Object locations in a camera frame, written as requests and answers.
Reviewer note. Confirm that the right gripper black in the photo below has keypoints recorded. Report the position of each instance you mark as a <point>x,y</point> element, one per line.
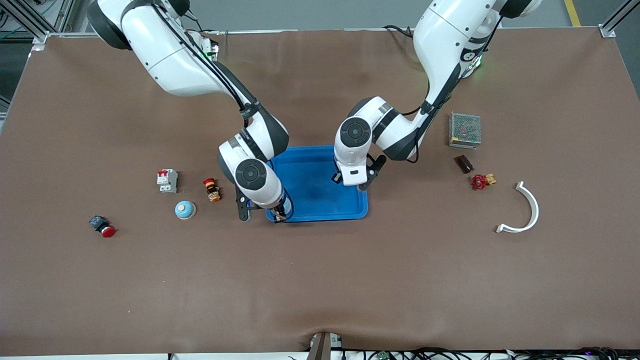
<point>280,214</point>

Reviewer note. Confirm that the blue call bell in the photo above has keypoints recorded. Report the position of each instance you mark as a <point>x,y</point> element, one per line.
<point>185,211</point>
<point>287,206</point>

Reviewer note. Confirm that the small red orange push button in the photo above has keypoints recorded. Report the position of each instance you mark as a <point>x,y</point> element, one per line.
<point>212,190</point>

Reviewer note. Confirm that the dark brown electrolytic capacitor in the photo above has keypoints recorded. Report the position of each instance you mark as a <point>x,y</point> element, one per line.
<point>464,164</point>

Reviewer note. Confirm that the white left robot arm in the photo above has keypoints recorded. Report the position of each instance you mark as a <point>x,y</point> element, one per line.
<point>445,35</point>

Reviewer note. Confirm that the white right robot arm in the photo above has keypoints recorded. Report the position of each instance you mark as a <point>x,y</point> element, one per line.
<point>170,55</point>

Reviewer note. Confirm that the blue plastic tray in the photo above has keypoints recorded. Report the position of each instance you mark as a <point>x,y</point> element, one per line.
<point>320,200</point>

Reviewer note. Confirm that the brown table mat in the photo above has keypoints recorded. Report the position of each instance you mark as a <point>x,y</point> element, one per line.
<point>320,280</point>

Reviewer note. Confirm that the metal mesh power supply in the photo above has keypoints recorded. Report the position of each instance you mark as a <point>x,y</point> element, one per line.
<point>465,130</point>

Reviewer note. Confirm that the red mushroom push button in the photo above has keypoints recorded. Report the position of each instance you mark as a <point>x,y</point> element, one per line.
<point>107,231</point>

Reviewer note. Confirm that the white circuit breaker red switch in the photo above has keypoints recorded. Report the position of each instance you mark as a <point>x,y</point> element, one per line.
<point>167,181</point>

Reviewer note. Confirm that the metal table edge bracket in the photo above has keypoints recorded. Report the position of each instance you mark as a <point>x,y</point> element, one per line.
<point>324,347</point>

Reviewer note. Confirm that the white curved plastic bracket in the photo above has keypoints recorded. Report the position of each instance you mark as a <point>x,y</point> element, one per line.
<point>534,205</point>

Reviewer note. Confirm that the aluminium frame profile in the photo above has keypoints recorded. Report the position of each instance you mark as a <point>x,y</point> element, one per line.
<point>607,31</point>
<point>40,36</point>

